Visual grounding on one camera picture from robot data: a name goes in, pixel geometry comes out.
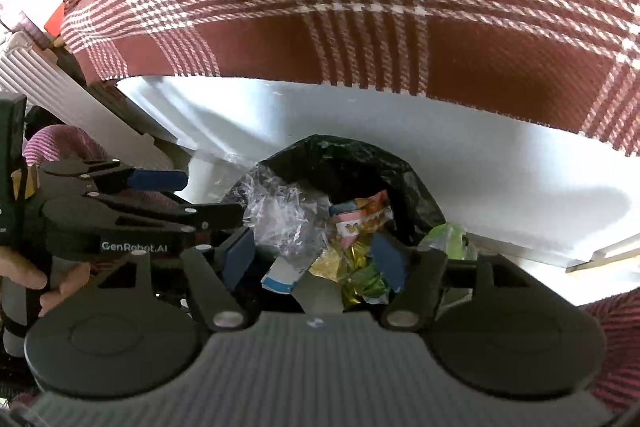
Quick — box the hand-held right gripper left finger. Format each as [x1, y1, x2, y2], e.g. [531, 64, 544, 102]
[97, 229, 256, 333]

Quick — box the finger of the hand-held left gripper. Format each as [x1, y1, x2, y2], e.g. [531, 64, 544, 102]
[85, 161, 189, 192]
[87, 193, 246, 233]

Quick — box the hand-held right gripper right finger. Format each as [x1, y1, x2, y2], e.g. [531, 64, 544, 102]
[372, 237, 531, 330]

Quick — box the white blue carton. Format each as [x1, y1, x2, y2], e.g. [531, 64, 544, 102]
[261, 258, 312, 295]

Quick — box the colourful snack wrapper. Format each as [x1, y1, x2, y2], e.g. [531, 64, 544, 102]
[329, 191, 392, 249]

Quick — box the gold snack wrapper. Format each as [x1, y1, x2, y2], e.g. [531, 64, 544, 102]
[310, 243, 373, 282]

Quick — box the clear plastic bag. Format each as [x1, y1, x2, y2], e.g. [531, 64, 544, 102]
[244, 169, 337, 258]

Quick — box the green snack wrapper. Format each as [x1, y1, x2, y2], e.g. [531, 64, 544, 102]
[417, 223, 480, 264]

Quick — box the trash bin with black bag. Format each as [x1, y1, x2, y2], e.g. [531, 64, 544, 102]
[240, 134, 451, 308]

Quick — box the person's left hand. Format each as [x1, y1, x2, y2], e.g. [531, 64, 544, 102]
[0, 249, 93, 318]

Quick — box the pink striped clothing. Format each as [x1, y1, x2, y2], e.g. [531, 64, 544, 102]
[22, 124, 108, 178]
[582, 292, 640, 414]

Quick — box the white ribbed radiator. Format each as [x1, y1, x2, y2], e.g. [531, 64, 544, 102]
[0, 32, 176, 172]

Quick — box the white furniture panel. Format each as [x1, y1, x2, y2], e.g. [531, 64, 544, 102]
[117, 74, 640, 303]

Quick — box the wooden strip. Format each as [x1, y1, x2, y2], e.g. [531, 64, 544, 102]
[565, 239, 640, 274]

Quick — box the red white plaid blanket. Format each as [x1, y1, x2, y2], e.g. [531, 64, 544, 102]
[57, 0, 640, 158]

